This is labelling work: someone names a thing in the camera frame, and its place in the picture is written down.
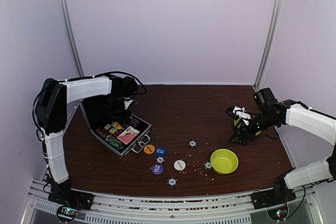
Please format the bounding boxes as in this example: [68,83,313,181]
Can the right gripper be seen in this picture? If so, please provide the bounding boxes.
[228,111,278,146]

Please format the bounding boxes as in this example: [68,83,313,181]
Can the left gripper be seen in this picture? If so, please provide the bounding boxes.
[104,94,132,126]

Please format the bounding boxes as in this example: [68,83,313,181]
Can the blue gold card deck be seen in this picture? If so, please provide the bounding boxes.
[104,122,123,134]

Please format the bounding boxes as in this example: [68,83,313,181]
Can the aluminium poker case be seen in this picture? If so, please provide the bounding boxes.
[80,102,152,157]

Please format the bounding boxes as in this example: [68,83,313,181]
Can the orange big blind button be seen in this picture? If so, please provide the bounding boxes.
[143,144,155,155]

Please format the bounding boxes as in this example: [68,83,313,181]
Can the blue small blind button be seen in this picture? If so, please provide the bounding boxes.
[155,147,166,157]

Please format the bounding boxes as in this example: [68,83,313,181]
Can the purple 500 chip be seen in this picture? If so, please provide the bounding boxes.
[155,156,165,165]
[188,140,197,148]
[167,177,178,187]

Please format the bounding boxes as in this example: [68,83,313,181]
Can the white dealer button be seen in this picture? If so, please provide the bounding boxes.
[173,159,186,171]

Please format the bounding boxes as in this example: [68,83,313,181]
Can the purple button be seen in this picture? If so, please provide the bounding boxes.
[151,164,164,175]

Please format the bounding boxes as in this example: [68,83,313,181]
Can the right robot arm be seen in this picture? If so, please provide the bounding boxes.
[226,88,335,204]

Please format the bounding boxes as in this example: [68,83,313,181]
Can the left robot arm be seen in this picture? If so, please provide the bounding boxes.
[32,71,152,205]

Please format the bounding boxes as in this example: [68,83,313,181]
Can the green plate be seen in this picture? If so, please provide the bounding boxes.
[233,119,262,136]

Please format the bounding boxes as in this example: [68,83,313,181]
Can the pink playing card deck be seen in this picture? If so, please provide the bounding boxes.
[117,126,140,144]

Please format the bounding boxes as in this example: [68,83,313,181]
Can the green bowl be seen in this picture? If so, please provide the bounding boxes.
[210,148,239,175]

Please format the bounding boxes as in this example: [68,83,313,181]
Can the green poker chip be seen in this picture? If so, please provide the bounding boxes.
[204,161,212,170]

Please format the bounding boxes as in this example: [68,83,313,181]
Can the purple 500 chip front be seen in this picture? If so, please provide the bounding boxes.
[167,177,178,187]

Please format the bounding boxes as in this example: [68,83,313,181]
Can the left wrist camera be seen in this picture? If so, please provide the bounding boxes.
[124,98,134,110]

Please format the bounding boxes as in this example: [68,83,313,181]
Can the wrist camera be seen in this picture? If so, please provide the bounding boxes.
[226,106,252,125]
[124,98,134,110]

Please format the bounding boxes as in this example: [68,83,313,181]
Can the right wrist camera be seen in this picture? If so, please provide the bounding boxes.
[226,106,252,125]

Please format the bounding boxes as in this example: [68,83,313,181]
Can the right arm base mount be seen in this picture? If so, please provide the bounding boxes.
[251,177,296,222]

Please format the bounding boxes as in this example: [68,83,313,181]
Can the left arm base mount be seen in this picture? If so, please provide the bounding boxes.
[48,181,94,223]

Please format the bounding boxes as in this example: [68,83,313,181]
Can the left frame post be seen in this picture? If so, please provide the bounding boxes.
[60,0,85,77]

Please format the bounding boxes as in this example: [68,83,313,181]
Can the frame post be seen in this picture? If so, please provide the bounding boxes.
[253,0,284,91]
[60,0,85,77]

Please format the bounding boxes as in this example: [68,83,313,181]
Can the right frame post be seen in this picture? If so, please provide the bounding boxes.
[253,0,284,91]

